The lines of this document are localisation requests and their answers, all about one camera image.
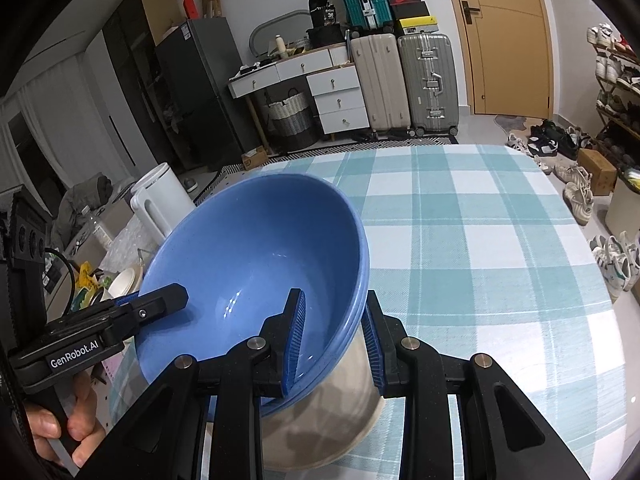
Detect clear plastic bottle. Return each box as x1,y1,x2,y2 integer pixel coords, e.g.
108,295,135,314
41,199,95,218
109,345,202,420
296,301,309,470
85,207,117,251

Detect scattered loose shoes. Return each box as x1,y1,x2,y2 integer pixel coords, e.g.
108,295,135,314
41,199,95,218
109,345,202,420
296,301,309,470
505,119,640,303

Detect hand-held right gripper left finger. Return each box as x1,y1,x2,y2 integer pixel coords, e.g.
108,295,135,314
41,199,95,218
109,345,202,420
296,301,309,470
102,287,308,480

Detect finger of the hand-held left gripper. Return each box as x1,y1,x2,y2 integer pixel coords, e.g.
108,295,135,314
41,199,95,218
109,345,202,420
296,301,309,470
106,282,191,334
99,290,144,312

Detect black bag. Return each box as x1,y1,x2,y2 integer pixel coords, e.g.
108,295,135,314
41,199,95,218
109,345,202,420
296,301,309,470
308,0,341,31

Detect white dressing desk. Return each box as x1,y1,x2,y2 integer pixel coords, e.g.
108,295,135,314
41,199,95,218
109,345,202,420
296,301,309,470
228,42,371,154

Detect wooden shoe rack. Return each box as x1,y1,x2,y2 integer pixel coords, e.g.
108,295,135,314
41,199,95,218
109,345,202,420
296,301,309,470
587,40,640,171

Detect white bin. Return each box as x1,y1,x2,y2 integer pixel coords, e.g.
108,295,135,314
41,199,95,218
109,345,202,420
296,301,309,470
605,170,640,242

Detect oval desk mirror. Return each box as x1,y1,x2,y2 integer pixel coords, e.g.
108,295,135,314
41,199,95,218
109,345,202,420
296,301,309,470
249,10,319,61

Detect yellow and black shoe box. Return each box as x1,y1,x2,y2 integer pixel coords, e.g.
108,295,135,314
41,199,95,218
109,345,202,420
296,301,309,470
395,16,441,37

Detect patterned floor rug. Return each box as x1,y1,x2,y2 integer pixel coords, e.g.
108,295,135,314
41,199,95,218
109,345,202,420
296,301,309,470
220,135,459,177

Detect wooden door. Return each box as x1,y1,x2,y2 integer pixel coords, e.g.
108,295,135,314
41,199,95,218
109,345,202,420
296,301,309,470
440,0,556,117

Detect black cable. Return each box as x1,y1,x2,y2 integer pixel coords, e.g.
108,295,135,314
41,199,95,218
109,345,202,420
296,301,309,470
45,247,81,311

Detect small grey mat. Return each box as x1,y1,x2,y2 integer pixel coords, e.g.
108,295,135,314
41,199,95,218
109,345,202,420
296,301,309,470
495,114,529,134

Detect dark jacket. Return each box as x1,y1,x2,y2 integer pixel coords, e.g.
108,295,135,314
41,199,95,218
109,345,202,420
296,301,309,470
52,172,115,241

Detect woven laundry basket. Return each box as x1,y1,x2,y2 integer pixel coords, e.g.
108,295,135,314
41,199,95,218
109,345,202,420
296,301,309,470
265,89,321,152

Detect stack of cream dishes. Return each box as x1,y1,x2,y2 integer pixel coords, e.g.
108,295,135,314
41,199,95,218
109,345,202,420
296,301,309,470
107,267,144,302

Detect black perforated device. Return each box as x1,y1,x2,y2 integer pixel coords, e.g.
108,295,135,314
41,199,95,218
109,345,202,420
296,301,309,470
0,195,57,311

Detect dark grey fridge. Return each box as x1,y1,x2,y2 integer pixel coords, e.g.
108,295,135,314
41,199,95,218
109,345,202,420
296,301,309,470
154,16,264,172

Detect tall cardboard panel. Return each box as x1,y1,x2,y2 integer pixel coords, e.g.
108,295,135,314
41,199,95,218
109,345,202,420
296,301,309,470
137,0,189,46

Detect shoe rack with shoes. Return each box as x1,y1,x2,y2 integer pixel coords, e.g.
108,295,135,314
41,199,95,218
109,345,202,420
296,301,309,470
586,22,640,161

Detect bubble wrap sheet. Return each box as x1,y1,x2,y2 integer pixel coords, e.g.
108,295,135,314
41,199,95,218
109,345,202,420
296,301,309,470
102,232,156,281

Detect yellow packet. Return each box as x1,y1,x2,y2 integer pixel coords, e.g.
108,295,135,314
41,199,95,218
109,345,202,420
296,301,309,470
75,261,103,306

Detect person's left hand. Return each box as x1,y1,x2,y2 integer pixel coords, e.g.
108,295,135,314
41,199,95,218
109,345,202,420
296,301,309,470
25,375,108,472

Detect beige suitcase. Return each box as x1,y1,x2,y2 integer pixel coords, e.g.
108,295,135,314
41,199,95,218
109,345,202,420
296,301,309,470
349,34,412,136

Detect teal plaid tablecloth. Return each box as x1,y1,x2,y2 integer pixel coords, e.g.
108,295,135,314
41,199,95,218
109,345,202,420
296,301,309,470
107,144,628,480

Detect dark wardrobe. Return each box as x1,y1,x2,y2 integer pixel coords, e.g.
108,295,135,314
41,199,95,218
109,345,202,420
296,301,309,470
102,5,174,181

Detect silver suitcase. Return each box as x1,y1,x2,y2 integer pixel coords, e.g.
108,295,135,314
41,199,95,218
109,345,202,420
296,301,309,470
397,32,460,138

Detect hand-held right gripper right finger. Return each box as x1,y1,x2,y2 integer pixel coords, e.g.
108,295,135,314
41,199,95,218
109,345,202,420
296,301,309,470
361,290,591,480

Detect cream round plate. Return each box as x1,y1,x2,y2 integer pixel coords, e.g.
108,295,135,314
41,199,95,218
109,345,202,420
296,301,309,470
260,330,387,473

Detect brown cardboard box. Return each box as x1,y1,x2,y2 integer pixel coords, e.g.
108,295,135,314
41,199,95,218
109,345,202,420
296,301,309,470
577,149,619,196

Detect white electric kettle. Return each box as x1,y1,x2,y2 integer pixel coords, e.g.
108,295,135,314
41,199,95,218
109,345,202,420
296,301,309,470
130,162,197,249

